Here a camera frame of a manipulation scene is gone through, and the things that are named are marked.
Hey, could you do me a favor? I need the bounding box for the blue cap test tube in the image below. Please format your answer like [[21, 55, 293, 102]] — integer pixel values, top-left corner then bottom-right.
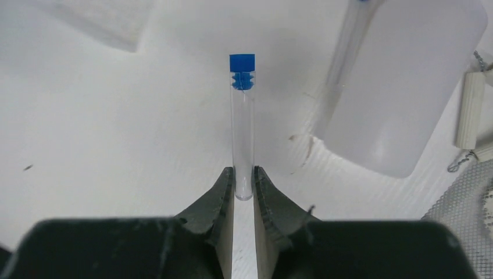
[[229, 53, 256, 201]]

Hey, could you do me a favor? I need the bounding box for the red cap wash bottle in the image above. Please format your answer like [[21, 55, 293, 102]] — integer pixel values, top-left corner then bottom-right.
[[312, 1, 488, 178]]

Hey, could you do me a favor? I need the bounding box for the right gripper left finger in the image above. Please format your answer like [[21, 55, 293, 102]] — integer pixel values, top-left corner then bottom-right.
[[1, 167, 234, 278]]

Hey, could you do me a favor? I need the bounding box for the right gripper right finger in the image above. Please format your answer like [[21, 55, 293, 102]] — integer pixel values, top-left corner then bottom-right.
[[252, 166, 478, 278]]

